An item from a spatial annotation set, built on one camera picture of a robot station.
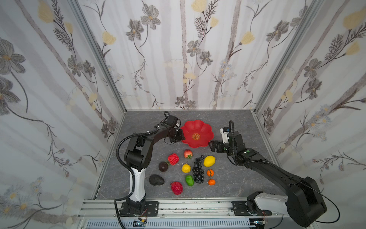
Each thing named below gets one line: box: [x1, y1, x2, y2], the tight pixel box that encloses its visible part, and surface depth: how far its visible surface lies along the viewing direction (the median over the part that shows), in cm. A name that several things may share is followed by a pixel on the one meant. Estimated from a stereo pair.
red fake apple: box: [183, 149, 194, 159], surface depth 92 cm
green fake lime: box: [185, 174, 195, 187], surface depth 82 cm
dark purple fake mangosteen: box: [158, 161, 169, 173], surface depth 87 cm
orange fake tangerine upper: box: [206, 169, 215, 177], surface depth 86 cm
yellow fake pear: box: [181, 163, 192, 174], surface depth 87 cm
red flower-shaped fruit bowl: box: [180, 119, 214, 149], surface depth 108 cm
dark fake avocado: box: [148, 174, 165, 186], surface depth 82 cm
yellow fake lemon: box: [203, 155, 216, 168], surface depth 89 cm
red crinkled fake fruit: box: [167, 153, 180, 166], surface depth 89 cm
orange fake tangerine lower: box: [207, 178, 216, 186], surface depth 83 cm
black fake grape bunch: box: [192, 154, 205, 184], surface depth 84 cm
